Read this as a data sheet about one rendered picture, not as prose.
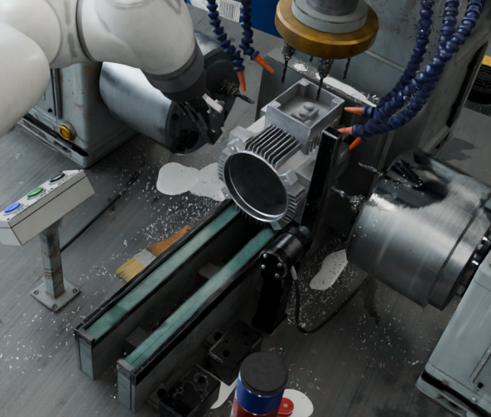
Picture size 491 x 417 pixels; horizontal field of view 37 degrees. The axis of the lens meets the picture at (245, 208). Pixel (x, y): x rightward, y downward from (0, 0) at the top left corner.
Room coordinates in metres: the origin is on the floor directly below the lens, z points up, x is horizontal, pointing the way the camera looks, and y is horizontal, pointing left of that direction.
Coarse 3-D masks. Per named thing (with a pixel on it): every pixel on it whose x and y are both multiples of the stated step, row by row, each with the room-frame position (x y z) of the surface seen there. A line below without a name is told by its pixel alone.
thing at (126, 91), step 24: (216, 48) 1.23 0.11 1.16; (120, 72) 1.18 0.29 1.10; (216, 72) 1.22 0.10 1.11; (120, 96) 1.16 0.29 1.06; (144, 96) 1.14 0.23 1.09; (216, 96) 1.23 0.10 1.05; (120, 120) 1.19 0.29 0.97; (144, 120) 1.13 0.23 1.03; (168, 120) 1.11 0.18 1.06; (168, 144) 1.11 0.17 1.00; (192, 144) 1.16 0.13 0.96
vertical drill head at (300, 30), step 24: (288, 0) 1.16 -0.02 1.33; (312, 0) 1.11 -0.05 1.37; (336, 0) 1.09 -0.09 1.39; (360, 0) 1.16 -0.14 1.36; (288, 24) 1.08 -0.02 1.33; (312, 24) 1.08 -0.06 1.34; (336, 24) 1.07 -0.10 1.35; (360, 24) 1.10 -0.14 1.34; (288, 48) 1.10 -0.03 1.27; (312, 48) 1.05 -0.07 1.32; (336, 48) 1.05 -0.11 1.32; (360, 48) 1.07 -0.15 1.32
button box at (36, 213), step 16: (64, 176) 0.90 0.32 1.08; (80, 176) 0.90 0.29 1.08; (48, 192) 0.84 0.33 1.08; (64, 192) 0.86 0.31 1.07; (80, 192) 0.88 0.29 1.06; (32, 208) 0.81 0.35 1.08; (48, 208) 0.82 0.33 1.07; (64, 208) 0.84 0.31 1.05; (0, 224) 0.78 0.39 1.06; (16, 224) 0.77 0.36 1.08; (32, 224) 0.79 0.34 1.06; (48, 224) 0.80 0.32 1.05; (0, 240) 0.78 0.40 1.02; (16, 240) 0.76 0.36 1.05
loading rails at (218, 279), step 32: (224, 224) 0.99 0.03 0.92; (256, 224) 1.10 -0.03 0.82; (288, 224) 1.01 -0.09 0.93; (320, 224) 1.14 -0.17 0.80; (160, 256) 0.87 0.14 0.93; (192, 256) 0.90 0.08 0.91; (224, 256) 1.00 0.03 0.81; (256, 256) 0.91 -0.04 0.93; (128, 288) 0.79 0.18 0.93; (160, 288) 0.82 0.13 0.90; (192, 288) 0.91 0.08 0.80; (224, 288) 0.82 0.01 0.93; (256, 288) 0.92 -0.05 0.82; (96, 320) 0.72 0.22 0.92; (128, 320) 0.75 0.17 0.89; (192, 320) 0.74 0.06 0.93; (224, 320) 0.84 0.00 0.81; (96, 352) 0.68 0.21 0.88; (128, 352) 0.73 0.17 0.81; (160, 352) 0.67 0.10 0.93; (192, 352) 0.75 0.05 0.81; (128, 384) 0.62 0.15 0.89; (160, 384) 0.67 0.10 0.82
